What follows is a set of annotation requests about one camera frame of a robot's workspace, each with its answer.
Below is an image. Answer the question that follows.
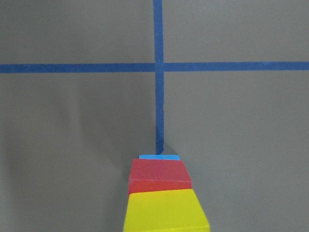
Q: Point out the blue wooden cube block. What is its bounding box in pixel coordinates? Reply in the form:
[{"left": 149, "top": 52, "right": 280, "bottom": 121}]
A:
[{"left": 139, "top": 155, "right": 181, "bottom": 160}]

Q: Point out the red wooden cube block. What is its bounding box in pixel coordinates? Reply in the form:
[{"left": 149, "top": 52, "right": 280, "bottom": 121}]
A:
[{"left": 128, "top": 159, "right": 192, "bottom": 195}]

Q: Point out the yellow wooden cube block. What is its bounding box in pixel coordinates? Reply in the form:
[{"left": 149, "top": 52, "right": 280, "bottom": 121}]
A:
[{"left": 123, "top": 189, "right": 210, "bottom": 232}]

